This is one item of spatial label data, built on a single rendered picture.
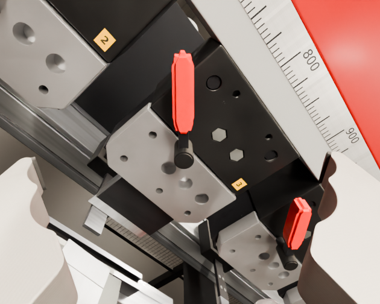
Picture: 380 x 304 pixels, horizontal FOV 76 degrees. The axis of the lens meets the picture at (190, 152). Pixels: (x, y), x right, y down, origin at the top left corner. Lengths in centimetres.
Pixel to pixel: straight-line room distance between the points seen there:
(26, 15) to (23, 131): 44
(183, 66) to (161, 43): 59
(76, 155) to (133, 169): 37
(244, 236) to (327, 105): 19
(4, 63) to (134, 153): 13
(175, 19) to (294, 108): 56
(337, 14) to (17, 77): 28
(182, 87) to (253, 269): 31
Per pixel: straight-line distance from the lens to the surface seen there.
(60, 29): 24
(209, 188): 29
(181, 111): 20
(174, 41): 77
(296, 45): 25
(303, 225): 30
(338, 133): 30
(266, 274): 43
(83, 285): 42
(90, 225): 46
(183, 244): 79
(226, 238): 35
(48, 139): 63
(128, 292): 50
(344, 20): 27
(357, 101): 30
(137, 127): 25
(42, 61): 25
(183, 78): 19
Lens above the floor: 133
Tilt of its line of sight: 17 degrees down
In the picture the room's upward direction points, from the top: 53 degrees clockwise
